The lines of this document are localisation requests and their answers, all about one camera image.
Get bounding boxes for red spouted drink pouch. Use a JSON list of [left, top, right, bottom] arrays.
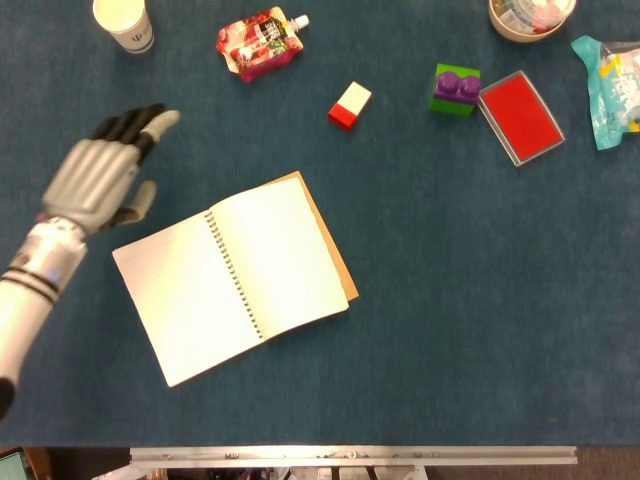
[[215, 5, 310, 84]]

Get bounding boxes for tan spiral notebook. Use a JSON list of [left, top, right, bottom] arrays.
[[111, 170, 360, 389]]

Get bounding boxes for green-screen device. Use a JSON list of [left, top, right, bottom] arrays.
[[0, 449, 32, 480]]

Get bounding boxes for beige round bowl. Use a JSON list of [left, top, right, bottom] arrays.
[[488, 0, 578, 44]]

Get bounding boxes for green toy brick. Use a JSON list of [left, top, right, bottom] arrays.
[[428, 62, 482, 118]]

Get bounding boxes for blue table cloth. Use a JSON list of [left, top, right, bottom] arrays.
[[0, 0, 640, 448]]

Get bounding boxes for red ink pad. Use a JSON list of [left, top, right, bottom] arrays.
[[477, 70, 566, 168]]

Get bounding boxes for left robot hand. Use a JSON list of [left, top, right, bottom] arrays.
[[40, 103, 182, 236]]

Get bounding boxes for teal plastic snack bag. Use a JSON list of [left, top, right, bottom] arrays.
[[570, 35, 640, 152]]

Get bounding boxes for purple toy brick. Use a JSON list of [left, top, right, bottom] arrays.
[[433, 71, 482, 106]]

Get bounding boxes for red and white block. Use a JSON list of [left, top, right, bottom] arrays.
[[327, 80, 373, 134]]

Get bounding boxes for white paper cup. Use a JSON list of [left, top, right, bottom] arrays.
[[92, 0, 156, 55]]

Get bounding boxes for clear plastic container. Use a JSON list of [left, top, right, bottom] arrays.
[[514, 0, 569, 21]]

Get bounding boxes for aluminium frame rail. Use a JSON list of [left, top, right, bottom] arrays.
[[129, 445, 578, 468]]

